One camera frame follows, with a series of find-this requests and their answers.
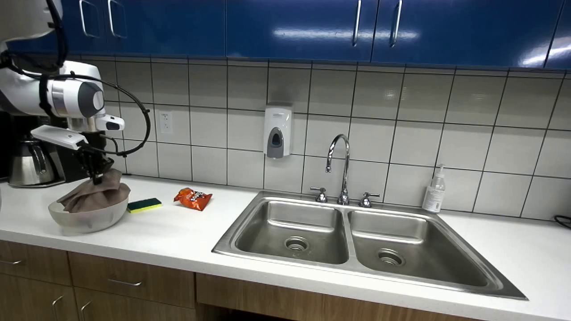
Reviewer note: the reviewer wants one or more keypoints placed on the wooden drawer front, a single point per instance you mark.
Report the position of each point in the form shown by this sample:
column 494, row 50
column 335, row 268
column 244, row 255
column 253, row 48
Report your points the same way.
column 35, row 261
column 148, row 278

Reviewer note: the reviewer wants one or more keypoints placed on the wooden sink front panel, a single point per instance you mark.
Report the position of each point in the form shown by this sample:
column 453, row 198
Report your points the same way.
column 285, row 300

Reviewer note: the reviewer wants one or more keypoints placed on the white soap pump bottle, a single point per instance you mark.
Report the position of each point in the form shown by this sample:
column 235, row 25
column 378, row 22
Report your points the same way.
column 433, row 193

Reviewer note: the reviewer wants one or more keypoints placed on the metal drawer pull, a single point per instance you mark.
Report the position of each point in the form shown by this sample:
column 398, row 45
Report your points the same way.
column 125, row 282
column 85, row 305
column 10, row 262
column 57, row 300

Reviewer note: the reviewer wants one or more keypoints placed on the chrome gooseneck faucet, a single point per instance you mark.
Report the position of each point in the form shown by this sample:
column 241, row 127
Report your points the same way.
column 344, row 171

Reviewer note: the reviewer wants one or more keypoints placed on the blue upper cabinets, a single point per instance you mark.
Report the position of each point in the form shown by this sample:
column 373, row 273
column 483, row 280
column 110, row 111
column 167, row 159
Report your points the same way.
column 267, row 27

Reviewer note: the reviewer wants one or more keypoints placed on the clear plastic bowl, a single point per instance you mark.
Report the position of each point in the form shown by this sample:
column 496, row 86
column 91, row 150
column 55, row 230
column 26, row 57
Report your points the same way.
column 89, row 220

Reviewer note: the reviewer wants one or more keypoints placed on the brown waffle towel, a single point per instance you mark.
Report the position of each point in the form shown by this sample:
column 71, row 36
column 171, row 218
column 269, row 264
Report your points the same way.
column 94, row 196

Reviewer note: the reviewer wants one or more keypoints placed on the wooden cabinet door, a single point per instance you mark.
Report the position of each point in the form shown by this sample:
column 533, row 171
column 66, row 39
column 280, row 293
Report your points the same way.
column 28, row 300
column 135, row 309

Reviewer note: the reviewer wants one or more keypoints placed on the white wall outlet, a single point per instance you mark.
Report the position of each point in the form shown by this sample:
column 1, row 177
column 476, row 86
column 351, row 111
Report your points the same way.
column 164, row 123

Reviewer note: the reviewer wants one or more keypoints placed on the steel coffee carafe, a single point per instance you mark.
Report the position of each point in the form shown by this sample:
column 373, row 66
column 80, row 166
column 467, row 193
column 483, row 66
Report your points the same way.
column 28, row 166

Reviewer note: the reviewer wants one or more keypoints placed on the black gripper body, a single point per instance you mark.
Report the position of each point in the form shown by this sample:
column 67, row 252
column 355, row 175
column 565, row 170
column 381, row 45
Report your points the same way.
column 89, row 148

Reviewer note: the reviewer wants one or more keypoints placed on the stainless steel double sink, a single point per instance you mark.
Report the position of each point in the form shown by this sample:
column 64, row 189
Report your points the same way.
column 356, row 243

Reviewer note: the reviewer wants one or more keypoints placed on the green yellow sponge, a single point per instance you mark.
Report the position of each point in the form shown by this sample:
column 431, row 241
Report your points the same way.
column 142, row 205

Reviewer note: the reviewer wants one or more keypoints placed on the black coffee maker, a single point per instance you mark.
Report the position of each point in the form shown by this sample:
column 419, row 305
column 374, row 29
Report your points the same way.
column 10, row 127

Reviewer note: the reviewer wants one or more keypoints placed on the orange snack packet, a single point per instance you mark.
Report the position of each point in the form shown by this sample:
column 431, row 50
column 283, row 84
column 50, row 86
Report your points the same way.
column 192, row 198

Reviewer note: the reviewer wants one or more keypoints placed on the white wall soap dispenser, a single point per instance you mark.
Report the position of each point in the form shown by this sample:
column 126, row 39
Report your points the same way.
column 276, row 127

